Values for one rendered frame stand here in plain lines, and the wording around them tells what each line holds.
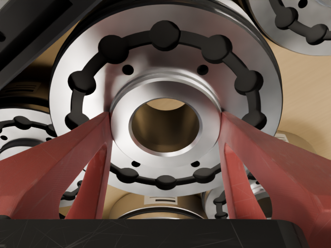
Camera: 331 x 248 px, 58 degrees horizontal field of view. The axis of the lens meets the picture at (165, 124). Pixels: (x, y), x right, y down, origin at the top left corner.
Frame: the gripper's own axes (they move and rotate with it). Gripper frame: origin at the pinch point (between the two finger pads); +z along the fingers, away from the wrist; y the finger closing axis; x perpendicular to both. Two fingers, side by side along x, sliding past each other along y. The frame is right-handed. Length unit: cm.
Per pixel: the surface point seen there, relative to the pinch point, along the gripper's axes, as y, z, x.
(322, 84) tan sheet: -11.0, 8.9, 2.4
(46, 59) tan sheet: 7.8, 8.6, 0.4
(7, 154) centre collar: 10.5, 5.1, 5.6
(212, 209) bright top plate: -3.9, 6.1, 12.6
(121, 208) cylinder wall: 4.0, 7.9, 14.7
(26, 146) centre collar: 9.0, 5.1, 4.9
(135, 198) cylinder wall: 2.8, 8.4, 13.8
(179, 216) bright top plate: -1.2, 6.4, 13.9
